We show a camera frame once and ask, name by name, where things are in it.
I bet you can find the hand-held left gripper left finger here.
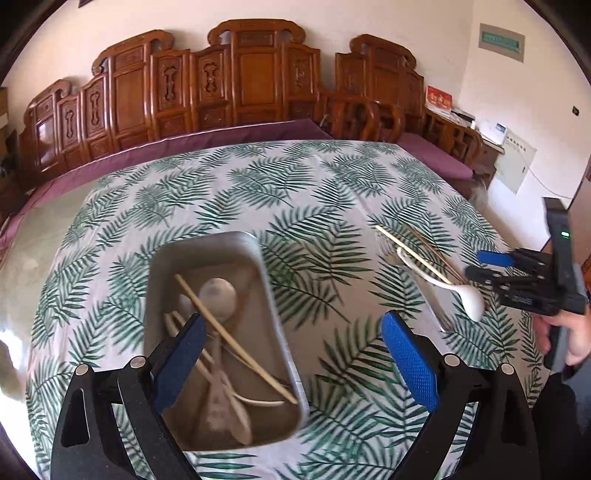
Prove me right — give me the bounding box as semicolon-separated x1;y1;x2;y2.
49;313;208;480

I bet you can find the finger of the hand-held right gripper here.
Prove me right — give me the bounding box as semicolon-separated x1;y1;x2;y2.
477;248;551;274
464;265;549;297

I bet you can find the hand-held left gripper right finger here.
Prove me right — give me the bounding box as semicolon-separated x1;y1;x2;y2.
381;310;541;480

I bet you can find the white ceramic spoon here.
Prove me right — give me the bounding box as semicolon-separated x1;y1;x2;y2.
396;246;486;322

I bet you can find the light wooden chopstick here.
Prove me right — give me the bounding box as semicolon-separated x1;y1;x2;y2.
374;224;456;286
174;274;300;405

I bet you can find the round white spoon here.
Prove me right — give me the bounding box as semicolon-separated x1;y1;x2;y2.
199;278;239;324

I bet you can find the grey metal tray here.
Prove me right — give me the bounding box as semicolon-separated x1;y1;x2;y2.
143;231;310;452

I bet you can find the person's right hand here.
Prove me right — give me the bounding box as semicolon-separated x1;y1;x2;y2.
533;301;591;369

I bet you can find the grey feather duster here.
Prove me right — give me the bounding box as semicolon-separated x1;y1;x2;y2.
468;182;491;209

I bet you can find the wooden side table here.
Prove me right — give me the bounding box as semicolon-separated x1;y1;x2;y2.
424;108;504;177

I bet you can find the purple armchair cushion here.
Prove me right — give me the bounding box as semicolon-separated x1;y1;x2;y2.
396;132;474;181

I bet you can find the white desk device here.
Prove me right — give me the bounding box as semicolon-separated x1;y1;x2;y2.
479;120;507;144

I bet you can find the person's dark clothing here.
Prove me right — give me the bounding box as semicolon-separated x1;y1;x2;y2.
531;368;591;480

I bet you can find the leaf print tablecloth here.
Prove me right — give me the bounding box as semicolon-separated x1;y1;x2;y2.
25;139;551;480

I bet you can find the carved wooden armchair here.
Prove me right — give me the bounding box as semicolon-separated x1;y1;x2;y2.
334;34;486;182

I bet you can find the purple sofa cushion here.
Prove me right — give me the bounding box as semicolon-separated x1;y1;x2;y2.
0;119;336;260

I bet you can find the carved wooden sofa bench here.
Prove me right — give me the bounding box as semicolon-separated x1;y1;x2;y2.
18;19;376;188

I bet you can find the white wall cable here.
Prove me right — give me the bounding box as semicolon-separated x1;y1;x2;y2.
526;167;574;200

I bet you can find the beige wall panel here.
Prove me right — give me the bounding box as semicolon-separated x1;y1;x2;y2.
493;130;538;195

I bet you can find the grey wall box green label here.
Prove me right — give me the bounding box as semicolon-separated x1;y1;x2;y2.
477;23;527;64

